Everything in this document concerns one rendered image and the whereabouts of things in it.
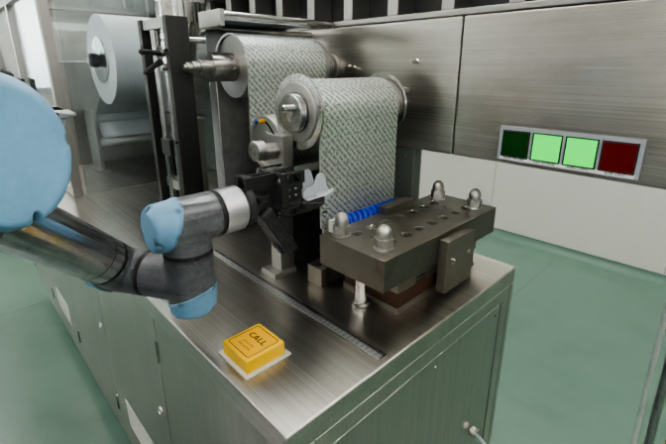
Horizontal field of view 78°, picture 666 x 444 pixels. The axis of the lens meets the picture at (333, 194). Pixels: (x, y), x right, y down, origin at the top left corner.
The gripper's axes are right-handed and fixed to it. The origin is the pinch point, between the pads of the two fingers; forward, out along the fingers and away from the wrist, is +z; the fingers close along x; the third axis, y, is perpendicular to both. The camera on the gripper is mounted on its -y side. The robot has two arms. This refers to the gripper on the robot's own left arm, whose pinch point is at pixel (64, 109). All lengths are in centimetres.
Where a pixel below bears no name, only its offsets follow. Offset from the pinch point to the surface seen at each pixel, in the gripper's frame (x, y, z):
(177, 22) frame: 27.7, -22.9, 9.6
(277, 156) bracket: 57, 0, 8
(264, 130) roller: 48, -3, 15
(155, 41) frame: 18.1, -18.2, 11.6
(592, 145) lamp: 111, -12, 28
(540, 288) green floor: 128, 107, 206
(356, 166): 69, 1, 19
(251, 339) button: 70, 22, -16
